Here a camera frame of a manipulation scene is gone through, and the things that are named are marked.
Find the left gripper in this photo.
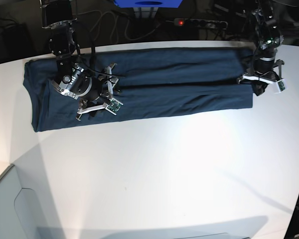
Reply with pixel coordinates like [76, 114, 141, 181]
[237, 59, 285, 96]

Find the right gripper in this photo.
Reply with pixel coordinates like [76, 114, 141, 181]
[76, 63, 122, 121]

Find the dark blue T-shirt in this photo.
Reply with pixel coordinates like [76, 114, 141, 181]
[23, 48, 253, 132]

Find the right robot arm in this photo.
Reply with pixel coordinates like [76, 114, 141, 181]
[40, 0, 123, 120]

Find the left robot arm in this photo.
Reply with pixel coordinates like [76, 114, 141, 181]
[237, 0, 286, 96]

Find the black power strip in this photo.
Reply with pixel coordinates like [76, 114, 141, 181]
[173, 18, 228, 30]

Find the blue box on stand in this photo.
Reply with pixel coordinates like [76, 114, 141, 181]
[114, 0, 182, 8]

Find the grey plastic bin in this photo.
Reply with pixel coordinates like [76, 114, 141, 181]
[0, 164, 44, 239]

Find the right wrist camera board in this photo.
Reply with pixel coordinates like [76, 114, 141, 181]
[105, 98, 124, 116]

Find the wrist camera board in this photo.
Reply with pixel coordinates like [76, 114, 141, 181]
[275, 78, 287, 94]
[105, 98, 124, 116]

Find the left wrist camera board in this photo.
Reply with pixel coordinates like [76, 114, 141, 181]
[275, 78, 287, 94]

